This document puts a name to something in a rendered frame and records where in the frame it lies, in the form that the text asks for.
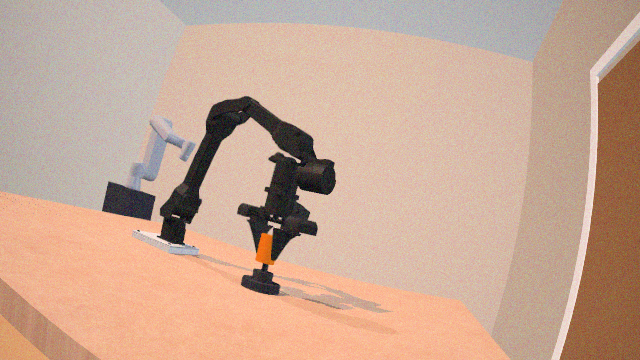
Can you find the orange knob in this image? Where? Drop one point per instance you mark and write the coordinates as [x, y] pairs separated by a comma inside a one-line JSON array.
[[264, 251]]

